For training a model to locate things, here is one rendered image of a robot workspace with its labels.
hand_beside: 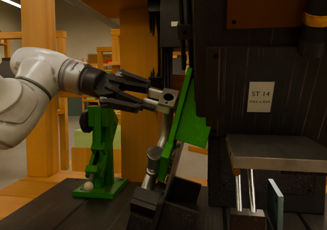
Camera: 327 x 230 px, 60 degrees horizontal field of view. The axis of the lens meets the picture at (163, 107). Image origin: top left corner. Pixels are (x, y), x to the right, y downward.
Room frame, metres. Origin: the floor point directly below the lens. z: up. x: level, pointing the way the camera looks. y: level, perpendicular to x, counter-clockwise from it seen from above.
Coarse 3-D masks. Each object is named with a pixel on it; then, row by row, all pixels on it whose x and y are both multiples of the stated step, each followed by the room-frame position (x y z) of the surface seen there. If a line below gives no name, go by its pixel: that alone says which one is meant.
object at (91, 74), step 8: (88, 72) 0.73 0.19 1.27; (96, 72) 0.73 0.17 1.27; (104, 72) 0.76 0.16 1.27; (88, 80) 0.72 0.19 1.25; (96, 80) 0.72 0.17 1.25; (104, 80) 0.75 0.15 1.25; (88, 88) 0.72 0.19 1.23; (96, 88) 0.73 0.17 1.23; (104, 88) 0.73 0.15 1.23; (120, 88) 0.75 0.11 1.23; (96, 96) 0.75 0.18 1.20; (104, 96) 0.73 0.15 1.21; (112, 96) 0.73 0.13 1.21
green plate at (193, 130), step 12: (192, 72) 0.61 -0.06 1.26; (192, 84) 0.61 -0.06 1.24; (180, 96) 0.60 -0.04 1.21; (192, 96) 0.61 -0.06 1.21; (180, 108) 0.60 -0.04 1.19; (192, 108) 0.61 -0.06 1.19; (180, 120) 0.62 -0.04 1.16; (192, 120) 0.61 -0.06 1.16; (204, 120) 0.61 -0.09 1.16; (180, 132) 0.62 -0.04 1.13; (192, 132) 0.61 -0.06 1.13; (204, 132) 0.61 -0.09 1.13; (192, 144) 0.61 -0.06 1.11; (204, 144) 0.61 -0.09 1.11
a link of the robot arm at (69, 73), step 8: (64, 64) 0.73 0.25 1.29; (72, 64) 0.73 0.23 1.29; (80, 64) 0.74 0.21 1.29; (88, 64) 0.75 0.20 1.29; (64, 72) 0.72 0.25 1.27; (72, 72) 0.72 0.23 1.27; (80, 72) 0.72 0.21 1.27; (64, 80) 0.72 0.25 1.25; (72, 80) 0.72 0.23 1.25; (80, 80) 0.73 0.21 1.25; (64, 88) 0.74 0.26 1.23; (72, 88) 0.73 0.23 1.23; (80, 88) 0.74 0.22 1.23
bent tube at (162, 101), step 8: (168, 96) 0.72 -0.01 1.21; (176, 96) 0.70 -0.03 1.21; (160, 104) 0.69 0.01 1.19; (168, 104) 0.68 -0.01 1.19; (168, 120) 0.74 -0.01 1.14; (168, 128) 0.76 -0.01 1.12; (160, 136) 0.76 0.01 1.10; (168, 136) 0.76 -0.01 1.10; (160, 144) 0.75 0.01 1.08; (144, 184) 0.67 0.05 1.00; (152, 184) 0.67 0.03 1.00
